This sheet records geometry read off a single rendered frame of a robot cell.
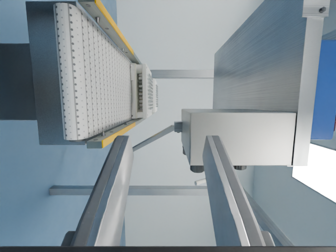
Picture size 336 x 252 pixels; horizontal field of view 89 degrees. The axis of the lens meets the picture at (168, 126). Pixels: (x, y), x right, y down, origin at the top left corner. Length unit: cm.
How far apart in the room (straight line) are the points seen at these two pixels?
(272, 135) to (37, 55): 49
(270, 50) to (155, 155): 346
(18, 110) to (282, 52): 66
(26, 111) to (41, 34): 23
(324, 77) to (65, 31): 51
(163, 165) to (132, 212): 133
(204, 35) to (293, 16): 347
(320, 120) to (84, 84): 49
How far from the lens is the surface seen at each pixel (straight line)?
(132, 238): 487
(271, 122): 38
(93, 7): 43
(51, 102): 43
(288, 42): 45
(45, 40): 45
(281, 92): 44
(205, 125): 33
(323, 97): 47
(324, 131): 48
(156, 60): 370
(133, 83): 80
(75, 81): 39
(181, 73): 138
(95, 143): 38
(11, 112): 62
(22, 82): 60
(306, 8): 42
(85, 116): 39
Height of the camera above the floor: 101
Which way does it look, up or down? level
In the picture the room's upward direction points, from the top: 90 degrees clockwise
